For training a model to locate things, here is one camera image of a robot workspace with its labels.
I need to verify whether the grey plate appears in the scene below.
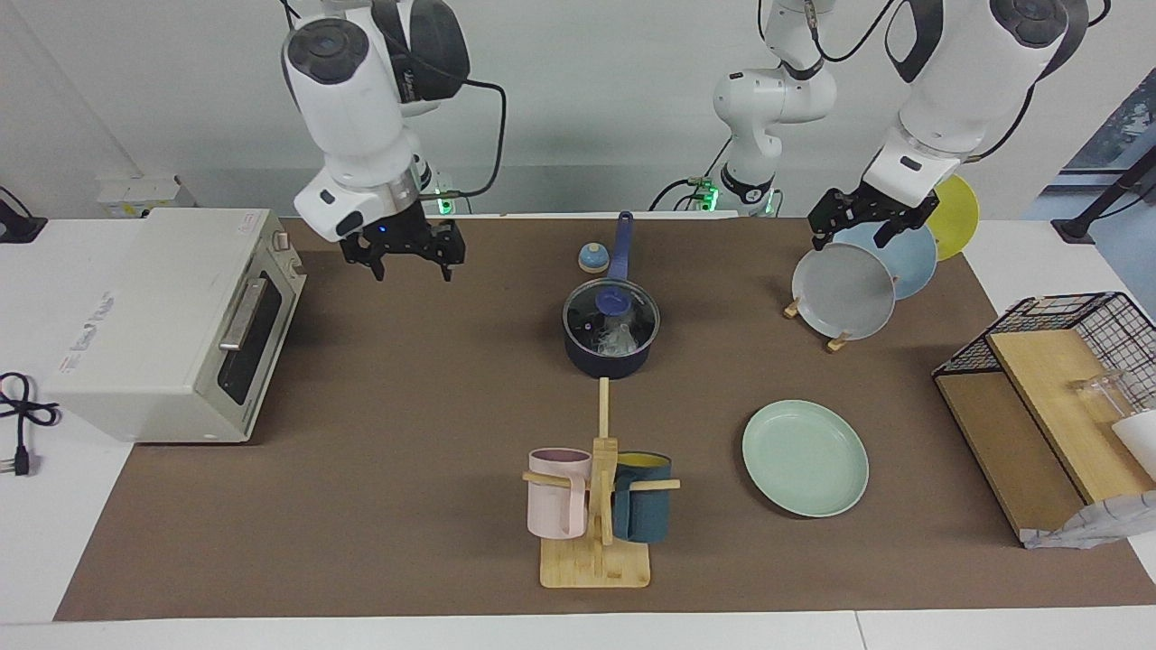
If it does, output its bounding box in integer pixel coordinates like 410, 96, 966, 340
792, 244, 897, 342

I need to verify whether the pink mug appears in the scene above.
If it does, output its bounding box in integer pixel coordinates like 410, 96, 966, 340
527, 448, 593, 541

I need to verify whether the white cup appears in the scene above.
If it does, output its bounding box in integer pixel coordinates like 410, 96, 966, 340
1111, 411, 1156, 480

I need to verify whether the black toaster power cord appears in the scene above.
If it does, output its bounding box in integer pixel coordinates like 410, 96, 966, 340
0, 372, 61, 478

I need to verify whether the wooden storage box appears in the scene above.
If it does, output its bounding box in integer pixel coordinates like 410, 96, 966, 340
935, 330, 1156, 548

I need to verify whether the wooden plate rack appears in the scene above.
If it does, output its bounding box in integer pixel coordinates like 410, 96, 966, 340
783, 298, 851, 354

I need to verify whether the white wall socket strip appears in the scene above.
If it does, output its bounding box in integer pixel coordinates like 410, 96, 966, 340
97, 174, 182, 219

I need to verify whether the black wire basket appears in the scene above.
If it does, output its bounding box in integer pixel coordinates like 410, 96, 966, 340
933, 292, 1156, 431

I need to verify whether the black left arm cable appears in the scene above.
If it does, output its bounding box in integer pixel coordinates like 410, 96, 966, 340
804, 0, 1113, 164

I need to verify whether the light green plate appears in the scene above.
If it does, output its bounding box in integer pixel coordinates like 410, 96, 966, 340
742, 400, 870, 519

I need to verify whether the clear glass cup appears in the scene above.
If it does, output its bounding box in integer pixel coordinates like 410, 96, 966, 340
1070, 369, 1133, 426

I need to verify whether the beige toaster oven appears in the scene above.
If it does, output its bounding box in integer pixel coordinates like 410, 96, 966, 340
45, 208, 307, 445

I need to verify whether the wooden mug tree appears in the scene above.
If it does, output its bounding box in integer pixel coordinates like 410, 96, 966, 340
522, 377, 681, 590

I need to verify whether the marbled white sheet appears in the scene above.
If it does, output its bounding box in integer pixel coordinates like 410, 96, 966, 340
1021, 491, 1156, 551

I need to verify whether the black pot with purple handle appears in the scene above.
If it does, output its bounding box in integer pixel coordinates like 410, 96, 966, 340
563, 212, 661, 380

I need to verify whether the yellow plate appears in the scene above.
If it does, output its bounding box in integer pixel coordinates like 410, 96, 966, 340
925, 174, 981, 263

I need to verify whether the black base cable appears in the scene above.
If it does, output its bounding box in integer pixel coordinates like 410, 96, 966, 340
649, 135, 725, 214

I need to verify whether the light blue plate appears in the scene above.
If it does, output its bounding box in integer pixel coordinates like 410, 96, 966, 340
835, 221, 939, 301

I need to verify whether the dark teal mug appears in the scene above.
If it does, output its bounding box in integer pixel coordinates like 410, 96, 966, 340
611, 451, 675, 544

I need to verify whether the glass lid with blue knob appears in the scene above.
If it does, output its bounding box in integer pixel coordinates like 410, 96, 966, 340
563, 278, 661, 356

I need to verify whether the brown table mat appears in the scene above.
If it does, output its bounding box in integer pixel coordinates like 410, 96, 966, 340
54, 217, 1156, 623

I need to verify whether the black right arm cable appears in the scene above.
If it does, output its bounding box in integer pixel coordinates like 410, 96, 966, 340
416, 78, 508, 200

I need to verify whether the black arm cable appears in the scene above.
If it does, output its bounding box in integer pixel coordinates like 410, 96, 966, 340
804, 0, 1113, 164
416, 78, 508, 200

